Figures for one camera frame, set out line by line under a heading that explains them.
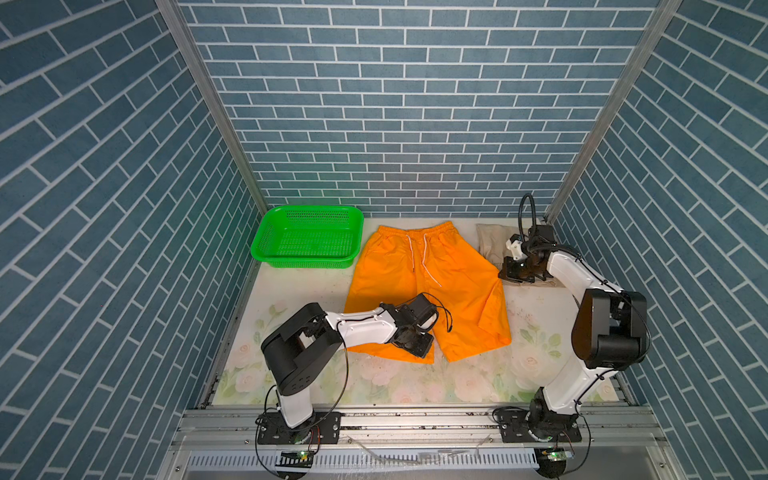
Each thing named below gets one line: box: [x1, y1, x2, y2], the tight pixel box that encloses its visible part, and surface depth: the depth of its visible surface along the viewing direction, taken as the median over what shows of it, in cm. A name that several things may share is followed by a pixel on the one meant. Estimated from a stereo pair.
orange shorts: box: [346, 221, 512, 364], surface depth 103 cm
